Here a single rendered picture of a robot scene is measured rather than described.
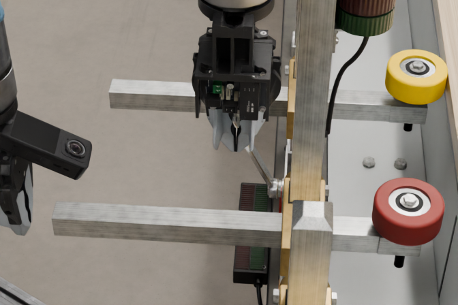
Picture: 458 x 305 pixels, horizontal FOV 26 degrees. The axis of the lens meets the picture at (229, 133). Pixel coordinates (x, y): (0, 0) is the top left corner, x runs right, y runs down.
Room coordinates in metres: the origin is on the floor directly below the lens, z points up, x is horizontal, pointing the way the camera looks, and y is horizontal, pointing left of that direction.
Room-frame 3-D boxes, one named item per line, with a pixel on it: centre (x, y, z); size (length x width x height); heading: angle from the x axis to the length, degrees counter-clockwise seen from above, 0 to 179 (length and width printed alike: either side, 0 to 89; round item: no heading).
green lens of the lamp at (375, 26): (0.83, -0.14, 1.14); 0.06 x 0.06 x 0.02
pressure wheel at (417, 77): (1.04, -0.25, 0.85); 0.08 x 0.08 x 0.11
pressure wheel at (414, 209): (0.79, -0.21, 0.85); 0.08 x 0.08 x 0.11
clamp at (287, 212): (0.81, -0.09, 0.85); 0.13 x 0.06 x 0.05; 176
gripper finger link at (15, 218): (0.80, 0.25, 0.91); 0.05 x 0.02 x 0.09; 176
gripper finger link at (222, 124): (0.76, 0.01, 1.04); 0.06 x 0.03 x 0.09; 176
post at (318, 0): (0.84, -0.09, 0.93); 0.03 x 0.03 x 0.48; 86
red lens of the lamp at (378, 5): (0.83, -0.14, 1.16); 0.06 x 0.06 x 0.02
